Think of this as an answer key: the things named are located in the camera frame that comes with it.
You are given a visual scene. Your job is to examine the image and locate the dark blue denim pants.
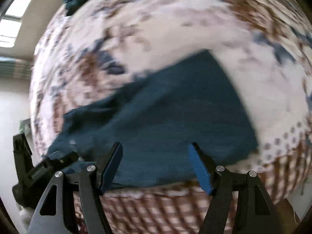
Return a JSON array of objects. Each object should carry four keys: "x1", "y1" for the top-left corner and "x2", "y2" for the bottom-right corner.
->
[{"x1": 48, "y1": 50, "x2": 258, "y2": 190}]

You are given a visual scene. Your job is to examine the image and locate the bright window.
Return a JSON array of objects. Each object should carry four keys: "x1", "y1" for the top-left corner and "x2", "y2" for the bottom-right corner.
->
[{"x1": 1, "y1": 0, "x2": 32, "y2": 48}]

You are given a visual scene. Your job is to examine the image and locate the floral white bed blanket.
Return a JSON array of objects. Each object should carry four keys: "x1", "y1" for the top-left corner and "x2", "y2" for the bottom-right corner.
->
[{"x1": 29, "y1": 0, "x2": 312, "y2": 234}]

